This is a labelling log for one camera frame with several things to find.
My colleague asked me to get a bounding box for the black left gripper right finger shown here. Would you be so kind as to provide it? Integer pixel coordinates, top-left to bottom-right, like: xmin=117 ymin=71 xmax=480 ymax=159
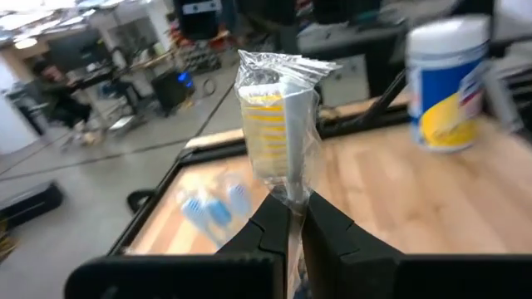
xmin=301 ymin=190 xmax=532 ymax=299

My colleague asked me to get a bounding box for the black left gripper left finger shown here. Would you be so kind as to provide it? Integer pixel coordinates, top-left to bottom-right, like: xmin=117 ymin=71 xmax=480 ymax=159
xmin=64 ymin=193 xmax=292 ymax=299

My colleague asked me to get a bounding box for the clear plastic wrapper foreground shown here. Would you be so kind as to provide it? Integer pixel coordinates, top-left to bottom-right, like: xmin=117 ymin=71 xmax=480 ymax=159
xmin=234 ymin=49 xmax=342 ymax=299

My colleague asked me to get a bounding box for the black floor box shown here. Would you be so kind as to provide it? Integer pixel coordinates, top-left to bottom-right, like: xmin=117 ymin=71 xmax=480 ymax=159
xmin=0 ymin=180 xmax=66 ymax=228

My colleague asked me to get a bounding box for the black cabinet blue light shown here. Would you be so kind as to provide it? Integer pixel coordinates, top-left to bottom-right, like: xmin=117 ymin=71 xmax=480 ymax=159
xmin=150 ymin=69 xmax=195 ymax=114

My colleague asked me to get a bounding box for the disinfecting wipes canister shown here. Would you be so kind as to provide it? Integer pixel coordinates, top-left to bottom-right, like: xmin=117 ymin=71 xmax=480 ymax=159
xmin=405 ymin=14 xmax=491 ymax=154

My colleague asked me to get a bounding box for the person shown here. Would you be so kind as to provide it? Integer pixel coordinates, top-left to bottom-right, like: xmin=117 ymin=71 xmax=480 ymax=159
xmin=29 ymin=59 xmax=93 ymax=130

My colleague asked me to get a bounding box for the red parts shelving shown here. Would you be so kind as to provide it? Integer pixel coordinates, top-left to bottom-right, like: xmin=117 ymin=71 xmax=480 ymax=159
xmin=168 ymin=24 xmax=224 ymax=74

